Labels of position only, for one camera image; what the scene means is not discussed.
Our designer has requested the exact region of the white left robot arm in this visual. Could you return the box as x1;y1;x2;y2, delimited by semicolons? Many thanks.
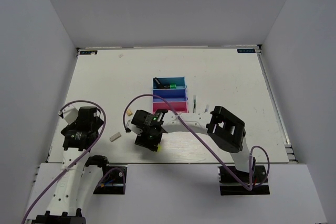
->
32;100;111;223

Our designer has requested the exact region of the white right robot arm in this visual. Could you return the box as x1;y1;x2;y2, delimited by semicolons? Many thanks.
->
127;106;256;182

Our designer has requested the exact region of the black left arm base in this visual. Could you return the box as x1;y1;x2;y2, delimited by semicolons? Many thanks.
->
93;165;128;195

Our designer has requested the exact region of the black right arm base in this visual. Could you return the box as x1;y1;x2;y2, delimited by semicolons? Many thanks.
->
217;165;270;196

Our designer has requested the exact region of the tan small eraser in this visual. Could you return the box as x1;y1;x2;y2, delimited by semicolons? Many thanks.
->
126;109;133;116

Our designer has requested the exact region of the pink drawer box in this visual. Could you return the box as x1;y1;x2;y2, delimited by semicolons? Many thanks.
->
153;102;188;113

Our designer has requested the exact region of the white eraser block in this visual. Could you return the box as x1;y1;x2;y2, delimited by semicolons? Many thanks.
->
109;132;122;142

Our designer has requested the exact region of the purple drawer box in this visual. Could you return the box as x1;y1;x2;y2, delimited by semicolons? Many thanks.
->
153;89;187;102

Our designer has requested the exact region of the black green battery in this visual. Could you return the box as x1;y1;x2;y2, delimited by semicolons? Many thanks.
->
162;84;176;89

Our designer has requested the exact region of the teal drawer box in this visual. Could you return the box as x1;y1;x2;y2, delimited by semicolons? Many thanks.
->
153;77;187;89

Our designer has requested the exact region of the green gel pen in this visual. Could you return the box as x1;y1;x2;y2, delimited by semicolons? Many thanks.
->
193;95;197;113

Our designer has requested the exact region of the left corner label sticker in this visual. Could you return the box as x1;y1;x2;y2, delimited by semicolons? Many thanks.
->
79;50;98;55

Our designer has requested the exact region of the corner label sticker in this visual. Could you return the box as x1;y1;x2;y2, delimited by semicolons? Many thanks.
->
79;50;98;55
237;48;256;54

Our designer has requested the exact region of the right corner label sticker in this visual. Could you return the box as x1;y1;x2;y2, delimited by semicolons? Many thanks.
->
237;48;256;54

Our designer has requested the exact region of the aluminium table rail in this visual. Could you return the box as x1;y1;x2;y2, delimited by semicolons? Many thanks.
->
257;44;298;163

